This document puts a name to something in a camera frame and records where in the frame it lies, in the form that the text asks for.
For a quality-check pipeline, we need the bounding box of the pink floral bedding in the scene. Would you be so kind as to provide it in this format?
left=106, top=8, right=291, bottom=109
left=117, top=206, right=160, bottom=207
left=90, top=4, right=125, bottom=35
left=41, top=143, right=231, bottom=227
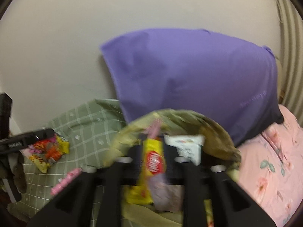
left=238, top=105, right=302, bottom=226

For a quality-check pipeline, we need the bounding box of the pink caterpillar toy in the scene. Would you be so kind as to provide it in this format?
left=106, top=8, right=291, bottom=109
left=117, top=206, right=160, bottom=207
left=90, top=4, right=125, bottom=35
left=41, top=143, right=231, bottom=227
left=50, top=168, right=82, bottom=196

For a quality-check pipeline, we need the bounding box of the pink long wrapper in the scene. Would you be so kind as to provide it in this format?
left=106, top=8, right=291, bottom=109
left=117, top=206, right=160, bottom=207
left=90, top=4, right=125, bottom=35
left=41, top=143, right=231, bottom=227
left=145, top=119, right=162, bottom=139

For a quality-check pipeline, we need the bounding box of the green white milk carton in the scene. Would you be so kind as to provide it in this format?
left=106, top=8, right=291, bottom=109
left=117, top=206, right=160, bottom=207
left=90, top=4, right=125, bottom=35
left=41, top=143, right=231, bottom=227
left=164, top=135, right=205, bottom=166

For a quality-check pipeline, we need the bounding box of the purple pillow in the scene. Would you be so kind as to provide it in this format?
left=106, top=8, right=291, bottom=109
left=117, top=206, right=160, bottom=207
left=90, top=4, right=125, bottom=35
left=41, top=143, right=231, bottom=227
left=101, top=29, right=284, bottom=145

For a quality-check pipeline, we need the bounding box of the yellow trash bag bin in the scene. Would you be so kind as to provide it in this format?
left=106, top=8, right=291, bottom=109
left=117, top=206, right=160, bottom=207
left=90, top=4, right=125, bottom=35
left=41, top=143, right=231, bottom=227
left=103, top=109, right=241, bottom=226

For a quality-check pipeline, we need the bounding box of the green checked tablecloth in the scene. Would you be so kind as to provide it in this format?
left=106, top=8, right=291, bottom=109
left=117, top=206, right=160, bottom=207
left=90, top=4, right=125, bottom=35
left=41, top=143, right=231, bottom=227
left=9, top=100, right=126, bottom=222

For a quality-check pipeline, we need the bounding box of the beige curtain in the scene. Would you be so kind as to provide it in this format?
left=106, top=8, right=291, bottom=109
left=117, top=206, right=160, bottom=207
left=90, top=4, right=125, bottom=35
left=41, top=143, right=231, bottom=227
left=275, top=0, right=302, bottom=124

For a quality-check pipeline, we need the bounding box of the orange red snack wrapper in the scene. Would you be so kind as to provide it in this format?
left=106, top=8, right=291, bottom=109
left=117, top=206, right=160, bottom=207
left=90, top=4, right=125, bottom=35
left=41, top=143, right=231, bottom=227
left=21, top=133, right=70, bottom=174

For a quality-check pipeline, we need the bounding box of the yellow red snack wrapper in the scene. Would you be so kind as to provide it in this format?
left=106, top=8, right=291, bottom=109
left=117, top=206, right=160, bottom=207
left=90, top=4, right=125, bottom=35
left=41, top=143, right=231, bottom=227
left=125, top=137, right=166, bottom=205

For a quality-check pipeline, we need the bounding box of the magenta snack wrapper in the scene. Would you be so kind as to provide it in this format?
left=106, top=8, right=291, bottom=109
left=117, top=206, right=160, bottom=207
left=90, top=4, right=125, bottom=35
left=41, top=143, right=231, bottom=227
left=147, top=173, right=184, bottom=213

